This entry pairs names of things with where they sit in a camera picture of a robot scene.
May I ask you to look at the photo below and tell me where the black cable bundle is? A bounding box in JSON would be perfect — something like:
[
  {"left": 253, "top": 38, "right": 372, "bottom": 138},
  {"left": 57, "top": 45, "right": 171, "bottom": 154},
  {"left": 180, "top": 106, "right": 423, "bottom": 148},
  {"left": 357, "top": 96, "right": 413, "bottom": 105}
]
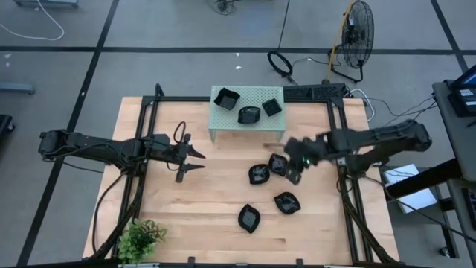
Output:
[{"left": 208, "top": 0, "right": 239, "bottom": 16}]

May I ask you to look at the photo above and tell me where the green perforated metal shelf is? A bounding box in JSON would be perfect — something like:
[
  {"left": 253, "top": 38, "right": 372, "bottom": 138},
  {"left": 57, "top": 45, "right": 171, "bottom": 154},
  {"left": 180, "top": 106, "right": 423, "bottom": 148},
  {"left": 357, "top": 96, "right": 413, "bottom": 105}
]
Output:
[{"left": 207, "top": 85, "right": 286, "bottom": 143}]

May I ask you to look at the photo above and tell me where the white floor cable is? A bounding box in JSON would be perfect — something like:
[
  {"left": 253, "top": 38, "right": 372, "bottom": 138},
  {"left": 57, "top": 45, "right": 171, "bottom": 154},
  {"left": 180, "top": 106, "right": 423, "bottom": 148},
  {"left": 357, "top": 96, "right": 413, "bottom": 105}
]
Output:
[{"left": 0, "top": 0, "right": 65, "bottom": 42}]

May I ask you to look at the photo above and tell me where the black cart crossbar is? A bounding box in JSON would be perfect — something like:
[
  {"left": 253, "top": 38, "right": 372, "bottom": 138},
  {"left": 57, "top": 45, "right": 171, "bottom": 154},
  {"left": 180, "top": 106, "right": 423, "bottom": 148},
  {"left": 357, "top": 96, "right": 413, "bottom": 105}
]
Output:
[{"left": 385, "top": 158, "right": 464, "bottom": 200}]

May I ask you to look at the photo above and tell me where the black perforated control box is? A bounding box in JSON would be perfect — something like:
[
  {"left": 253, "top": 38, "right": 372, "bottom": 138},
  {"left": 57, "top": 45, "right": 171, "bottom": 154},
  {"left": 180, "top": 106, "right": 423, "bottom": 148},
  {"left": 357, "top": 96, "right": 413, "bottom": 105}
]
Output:
[
  {"left": 314, "top": 83, "right": 347, "bottom": 100},
  {"left": 283, "top": 84, "right": 315, "bottom": 100}
]

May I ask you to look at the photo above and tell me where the screen with blue display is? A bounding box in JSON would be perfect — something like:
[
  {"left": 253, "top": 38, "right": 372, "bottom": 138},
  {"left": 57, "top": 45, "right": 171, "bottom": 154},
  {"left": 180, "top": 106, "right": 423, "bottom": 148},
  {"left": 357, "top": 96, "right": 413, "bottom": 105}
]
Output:
[{"left": 449, "top": 65, "right": 476, "bottom": 90}]

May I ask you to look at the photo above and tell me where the black leaf-shaped plate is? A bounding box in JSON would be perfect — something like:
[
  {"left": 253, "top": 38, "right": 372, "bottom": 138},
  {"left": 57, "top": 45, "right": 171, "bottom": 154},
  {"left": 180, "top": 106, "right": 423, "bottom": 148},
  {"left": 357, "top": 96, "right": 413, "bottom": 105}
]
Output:
[
  {"left": 268, "top": 153, "right": 289, "bottom": 177},
  {"left": 248, "top": 163, "right": 271, "bottom": 185},
  {"left": 237, "top": 106, "right": 262, "bottom": 125},
  {"left": 274, "top": 191, "right": 301, "bottom": 216},
  {"left": 237, "top": 203, "right": 261, "bottom": 235}
]

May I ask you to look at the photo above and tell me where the black coiled floor cable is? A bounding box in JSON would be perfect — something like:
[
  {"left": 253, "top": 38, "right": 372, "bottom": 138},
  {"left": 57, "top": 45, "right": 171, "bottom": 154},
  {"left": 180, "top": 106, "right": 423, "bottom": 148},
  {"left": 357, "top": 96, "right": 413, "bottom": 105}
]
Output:
[{"left": 266, "top": 50, "right": 295, "bottom": 81}]

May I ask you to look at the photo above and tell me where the grey equipment cart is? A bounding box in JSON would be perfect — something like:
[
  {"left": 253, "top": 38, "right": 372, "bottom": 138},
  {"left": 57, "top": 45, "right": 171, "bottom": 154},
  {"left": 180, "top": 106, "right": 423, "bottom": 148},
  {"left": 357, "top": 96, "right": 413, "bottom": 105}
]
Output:
[{"left": 432, "top": 65, "right": 476, "bottom": 232}]

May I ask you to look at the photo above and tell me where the black floor object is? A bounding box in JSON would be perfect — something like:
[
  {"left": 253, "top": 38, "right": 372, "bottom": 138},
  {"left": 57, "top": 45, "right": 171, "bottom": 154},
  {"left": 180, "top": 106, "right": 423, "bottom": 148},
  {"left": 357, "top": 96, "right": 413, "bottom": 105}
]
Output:
[{"left": 0, "top": 114, "right": 16, "bottom": 142}]

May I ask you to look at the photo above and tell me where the black wavy square plate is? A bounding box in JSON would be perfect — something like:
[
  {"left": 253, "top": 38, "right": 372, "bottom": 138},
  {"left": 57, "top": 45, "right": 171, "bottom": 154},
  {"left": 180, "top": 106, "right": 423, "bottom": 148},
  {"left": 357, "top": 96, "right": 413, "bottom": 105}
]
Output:
[{"left": 213, "top": 86, "right": 241, "bottom": 112}]

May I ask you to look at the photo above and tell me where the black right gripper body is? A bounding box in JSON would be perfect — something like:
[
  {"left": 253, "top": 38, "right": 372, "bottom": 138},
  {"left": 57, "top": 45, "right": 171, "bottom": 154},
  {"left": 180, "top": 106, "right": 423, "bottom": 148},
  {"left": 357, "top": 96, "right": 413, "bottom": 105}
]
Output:
[{"left": 284, "top": 134, "right": 330, "bottom": 186}]

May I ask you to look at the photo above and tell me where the small black square plate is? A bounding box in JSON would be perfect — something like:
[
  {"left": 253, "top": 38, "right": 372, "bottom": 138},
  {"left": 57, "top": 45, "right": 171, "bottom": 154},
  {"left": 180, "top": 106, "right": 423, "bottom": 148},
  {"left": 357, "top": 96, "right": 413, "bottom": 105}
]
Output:
[{"left": 261, "top": 97, "right": 283, "bottom": 117}]

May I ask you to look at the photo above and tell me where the black labelled device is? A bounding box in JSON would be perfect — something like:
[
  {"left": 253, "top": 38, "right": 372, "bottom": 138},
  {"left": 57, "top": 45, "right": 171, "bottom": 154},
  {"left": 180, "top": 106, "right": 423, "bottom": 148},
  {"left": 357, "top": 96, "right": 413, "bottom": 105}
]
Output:
[{"left": 448, "top": 87, "right": 476, "bottom": 117}]

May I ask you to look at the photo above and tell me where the black floor fan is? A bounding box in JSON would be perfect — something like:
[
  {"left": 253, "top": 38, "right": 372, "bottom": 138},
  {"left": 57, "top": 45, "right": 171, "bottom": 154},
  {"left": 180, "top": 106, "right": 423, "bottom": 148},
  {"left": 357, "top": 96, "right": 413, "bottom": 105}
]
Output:
[{"left": 327, "top": 0, "right": 376, "bottom": 83}]

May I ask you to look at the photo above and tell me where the black aluminium table frame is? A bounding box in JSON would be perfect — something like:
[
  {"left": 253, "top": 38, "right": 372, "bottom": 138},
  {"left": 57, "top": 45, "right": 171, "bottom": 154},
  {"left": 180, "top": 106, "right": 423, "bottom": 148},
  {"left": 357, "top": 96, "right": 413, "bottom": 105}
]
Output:
[{"left": 87, "top": 83, "right": 401, "bottom": 268}]

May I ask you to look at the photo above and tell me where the white power cable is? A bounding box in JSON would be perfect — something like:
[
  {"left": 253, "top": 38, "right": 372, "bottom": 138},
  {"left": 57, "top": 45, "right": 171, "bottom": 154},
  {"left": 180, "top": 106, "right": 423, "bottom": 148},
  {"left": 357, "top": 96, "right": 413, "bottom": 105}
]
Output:
[{"left": 349, "top": 88, "right": 376, "bottom": 122}]

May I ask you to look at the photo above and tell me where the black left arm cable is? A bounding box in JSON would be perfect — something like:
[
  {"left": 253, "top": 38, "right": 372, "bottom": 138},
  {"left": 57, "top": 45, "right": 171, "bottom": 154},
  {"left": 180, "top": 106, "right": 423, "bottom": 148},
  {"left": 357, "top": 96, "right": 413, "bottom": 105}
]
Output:
[{"left": 172, "top": 121, "right": 187, "bottom": 147}]

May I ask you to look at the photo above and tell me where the black hanging cable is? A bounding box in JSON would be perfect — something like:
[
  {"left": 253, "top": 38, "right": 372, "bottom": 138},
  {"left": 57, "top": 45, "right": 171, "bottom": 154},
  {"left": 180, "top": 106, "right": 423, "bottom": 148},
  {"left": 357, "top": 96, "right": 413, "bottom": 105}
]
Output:
[{"left": 277, "top": 0, "right": 292, "bottom": 53}]

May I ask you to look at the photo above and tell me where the green plant in white pot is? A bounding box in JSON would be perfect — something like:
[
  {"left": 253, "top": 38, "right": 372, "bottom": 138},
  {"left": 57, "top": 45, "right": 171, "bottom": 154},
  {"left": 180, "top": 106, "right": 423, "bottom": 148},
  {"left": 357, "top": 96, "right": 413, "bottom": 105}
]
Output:
[{"left": 118, "top": 218, "right": 168, "bottom": 265}]

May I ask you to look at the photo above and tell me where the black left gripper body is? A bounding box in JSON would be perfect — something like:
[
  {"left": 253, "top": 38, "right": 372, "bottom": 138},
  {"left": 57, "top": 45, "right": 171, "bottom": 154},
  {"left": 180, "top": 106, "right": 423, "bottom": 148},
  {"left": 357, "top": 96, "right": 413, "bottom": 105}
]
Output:
[{"left": 163, "top": 133, "right": 193, "bottom": 184}]

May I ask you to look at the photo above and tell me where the white flat box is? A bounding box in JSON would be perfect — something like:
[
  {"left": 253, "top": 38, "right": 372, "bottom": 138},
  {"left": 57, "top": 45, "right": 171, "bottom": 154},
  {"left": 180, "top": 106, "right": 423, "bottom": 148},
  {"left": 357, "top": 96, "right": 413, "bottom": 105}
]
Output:
[{"left": 382, "top": 163, "right": 439, "bottom": 215}]

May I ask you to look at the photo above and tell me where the grey stand foot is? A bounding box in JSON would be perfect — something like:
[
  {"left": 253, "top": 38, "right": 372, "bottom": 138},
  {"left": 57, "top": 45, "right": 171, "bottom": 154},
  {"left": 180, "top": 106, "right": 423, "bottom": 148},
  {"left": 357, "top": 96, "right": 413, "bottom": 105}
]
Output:
[{"left": 0, "top": 82, "right": 36, "bottom": 96}]

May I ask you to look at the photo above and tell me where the yellow hanging cable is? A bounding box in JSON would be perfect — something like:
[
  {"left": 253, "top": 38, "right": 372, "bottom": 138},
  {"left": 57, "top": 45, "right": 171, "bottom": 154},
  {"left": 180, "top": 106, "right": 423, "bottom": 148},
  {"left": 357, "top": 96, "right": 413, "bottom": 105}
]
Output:
[{"left": 325, "top": 0, "right": 354, "bottom": 83}]

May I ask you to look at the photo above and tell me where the grey stand base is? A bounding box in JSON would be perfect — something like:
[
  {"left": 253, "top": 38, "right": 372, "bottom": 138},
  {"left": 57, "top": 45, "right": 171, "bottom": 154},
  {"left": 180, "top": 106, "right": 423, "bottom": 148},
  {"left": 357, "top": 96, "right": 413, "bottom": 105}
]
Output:
[{"left": 13, "top": 0, "right": 80, "bottom": 9}]

